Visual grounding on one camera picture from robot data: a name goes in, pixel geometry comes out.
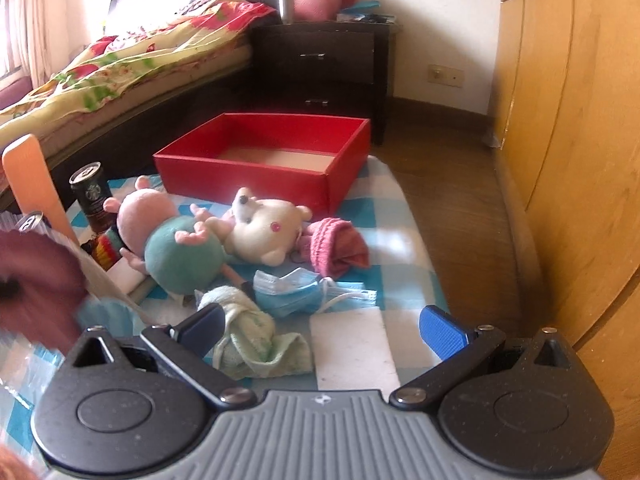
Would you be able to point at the blue items on nightstand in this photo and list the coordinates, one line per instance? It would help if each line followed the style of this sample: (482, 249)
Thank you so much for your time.
(365, 11)

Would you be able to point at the dark wooden nightstand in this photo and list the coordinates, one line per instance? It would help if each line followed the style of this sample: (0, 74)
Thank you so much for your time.
(325, 68)

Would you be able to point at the pink curtain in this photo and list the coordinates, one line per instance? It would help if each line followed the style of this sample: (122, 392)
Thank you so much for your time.
(24, 45)

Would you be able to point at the pink knitted hat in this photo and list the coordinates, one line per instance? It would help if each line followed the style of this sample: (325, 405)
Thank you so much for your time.
(333, 246)

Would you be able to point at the pink plastic basket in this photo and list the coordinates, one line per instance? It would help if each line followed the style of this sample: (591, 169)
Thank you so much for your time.
(316, 10)

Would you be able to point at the wooden wardrobe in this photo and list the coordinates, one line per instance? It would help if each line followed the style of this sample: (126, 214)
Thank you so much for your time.
(566, 99)

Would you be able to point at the pink pig plush toy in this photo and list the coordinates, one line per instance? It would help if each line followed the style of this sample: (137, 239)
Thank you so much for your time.
(179, 252)

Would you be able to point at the crumpled blue face mask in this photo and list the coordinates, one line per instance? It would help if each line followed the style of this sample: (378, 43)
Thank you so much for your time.
(303, 291)

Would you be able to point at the black Starbucks coffee can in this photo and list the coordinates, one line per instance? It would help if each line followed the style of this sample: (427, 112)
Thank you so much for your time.
(90, 187)

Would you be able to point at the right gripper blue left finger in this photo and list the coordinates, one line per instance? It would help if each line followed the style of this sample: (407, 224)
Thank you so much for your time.
(201, 331)

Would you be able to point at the bed with floral quilt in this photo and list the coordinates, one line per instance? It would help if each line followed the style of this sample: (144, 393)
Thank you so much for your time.
(149, 48)

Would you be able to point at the red cardboard box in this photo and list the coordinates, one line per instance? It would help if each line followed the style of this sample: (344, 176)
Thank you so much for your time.
(309, 160)

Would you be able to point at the blue white checkered tablecloth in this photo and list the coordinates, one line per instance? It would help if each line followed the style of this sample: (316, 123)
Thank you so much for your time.
(355, 344)

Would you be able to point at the wall power socket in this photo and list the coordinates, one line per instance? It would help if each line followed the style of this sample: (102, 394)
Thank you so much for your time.
(447, 76)

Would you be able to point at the purple fluffy cloth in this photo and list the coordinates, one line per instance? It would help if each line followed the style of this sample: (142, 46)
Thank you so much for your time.
(42, 288)

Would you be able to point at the white bear plush toy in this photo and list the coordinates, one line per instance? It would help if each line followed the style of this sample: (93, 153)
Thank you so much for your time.
(264, 231)

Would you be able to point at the striped colourful sock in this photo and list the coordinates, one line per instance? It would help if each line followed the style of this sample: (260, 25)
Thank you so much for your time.
(105, 248)

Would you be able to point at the light green towel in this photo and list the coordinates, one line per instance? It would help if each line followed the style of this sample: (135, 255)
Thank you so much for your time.
(250, 346)

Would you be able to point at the silver thermos flask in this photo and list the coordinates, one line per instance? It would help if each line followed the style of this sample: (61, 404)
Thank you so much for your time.
(286, 11)

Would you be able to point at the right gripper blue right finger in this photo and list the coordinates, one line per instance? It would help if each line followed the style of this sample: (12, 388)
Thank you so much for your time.
(442, 333)

